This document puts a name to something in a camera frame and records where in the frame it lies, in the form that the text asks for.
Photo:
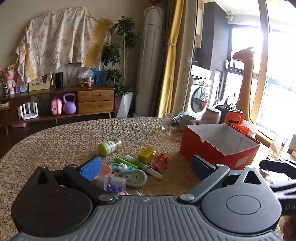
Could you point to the small teal white toy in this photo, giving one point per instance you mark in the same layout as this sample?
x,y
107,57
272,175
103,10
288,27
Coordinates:
x,y
118,166

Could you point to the green capped bottle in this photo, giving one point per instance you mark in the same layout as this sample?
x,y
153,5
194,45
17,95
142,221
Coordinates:
x,y
108,146

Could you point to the floral cloth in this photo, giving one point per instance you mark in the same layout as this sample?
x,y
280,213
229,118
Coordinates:
x,y
60,39

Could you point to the white green marker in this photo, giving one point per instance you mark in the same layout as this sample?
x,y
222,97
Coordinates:
x,y
143,165

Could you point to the red binder clip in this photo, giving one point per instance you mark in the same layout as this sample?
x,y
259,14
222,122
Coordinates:
x,y
161,165

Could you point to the red cardboard box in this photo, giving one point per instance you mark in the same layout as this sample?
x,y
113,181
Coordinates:
x,y
196,146

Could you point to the glass cup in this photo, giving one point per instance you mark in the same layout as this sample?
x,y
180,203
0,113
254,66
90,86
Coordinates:
x,y
167,121

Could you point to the wooden sideboard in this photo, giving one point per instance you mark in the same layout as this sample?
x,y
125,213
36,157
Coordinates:
x,y
96,102

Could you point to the pink toy case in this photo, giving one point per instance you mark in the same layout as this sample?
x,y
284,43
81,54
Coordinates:
x,y
56,107

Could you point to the blue toy stool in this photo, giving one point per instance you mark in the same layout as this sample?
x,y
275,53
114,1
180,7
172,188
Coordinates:
x,y
97,76

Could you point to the white router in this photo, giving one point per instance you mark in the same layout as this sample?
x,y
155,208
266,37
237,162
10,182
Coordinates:
x,y
28,113

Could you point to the correction tape dispenser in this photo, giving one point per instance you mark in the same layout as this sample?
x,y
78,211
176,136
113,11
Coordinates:
x,y
134,178

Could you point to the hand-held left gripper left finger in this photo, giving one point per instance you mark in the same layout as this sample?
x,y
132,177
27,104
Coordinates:
x,y
91,167

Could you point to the white jug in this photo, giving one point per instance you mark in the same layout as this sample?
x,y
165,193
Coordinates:
x,y
210,115

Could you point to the small patterned can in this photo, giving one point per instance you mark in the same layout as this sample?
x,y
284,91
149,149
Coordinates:
x,y
6,91

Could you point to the white planter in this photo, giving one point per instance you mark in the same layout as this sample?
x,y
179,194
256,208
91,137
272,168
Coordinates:
x,y
124,104

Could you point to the green leafy plant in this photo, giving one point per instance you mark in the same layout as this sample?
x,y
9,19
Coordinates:
x,y
126,30

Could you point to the green mug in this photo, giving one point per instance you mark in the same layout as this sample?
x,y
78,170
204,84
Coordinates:
x,y
187,121

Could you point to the purple kettlebell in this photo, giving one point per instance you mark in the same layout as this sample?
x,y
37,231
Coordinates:
x,y
69,106

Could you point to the tall white air conditioner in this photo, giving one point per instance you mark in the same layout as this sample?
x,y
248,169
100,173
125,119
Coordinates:
x,y
149,64

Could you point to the pink doll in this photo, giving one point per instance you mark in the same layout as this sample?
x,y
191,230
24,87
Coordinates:
x,y
10,78

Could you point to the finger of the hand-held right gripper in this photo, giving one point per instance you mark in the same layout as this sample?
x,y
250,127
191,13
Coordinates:
x,y
289,197
275,165

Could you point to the pink bowl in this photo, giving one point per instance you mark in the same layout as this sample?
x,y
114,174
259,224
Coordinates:
x,y
105,170

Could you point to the yellow white small box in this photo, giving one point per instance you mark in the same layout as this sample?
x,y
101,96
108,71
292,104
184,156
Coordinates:
x,y
4,105

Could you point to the green orange tissue holder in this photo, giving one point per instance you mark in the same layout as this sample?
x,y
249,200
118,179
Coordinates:
x,y
233,118

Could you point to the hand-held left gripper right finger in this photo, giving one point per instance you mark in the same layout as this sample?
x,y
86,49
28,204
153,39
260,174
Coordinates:
x,y
201,167

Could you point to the black speaker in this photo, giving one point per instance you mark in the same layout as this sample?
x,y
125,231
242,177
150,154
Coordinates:
x,y
59,80

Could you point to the orange white tissue packet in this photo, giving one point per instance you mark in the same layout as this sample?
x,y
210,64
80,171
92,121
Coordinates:
x,y
248,127

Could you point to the picture frame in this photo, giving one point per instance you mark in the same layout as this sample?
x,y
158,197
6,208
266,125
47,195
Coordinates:
x,y
39,83

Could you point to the yellow curtain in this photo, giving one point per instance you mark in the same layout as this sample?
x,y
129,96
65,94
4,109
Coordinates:
x,y
170,69

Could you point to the clear plastic bag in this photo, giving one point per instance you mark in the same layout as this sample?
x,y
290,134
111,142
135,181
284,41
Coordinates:
x,y
85,76

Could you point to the tan giraffe toy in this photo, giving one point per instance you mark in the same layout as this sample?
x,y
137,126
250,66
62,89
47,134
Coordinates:
x,y
246,81

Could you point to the green highlighter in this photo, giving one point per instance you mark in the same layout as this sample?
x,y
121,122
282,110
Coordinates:
x,y
124,162

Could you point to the washing machine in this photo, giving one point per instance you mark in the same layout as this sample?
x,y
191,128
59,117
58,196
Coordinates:
x,y
200,97

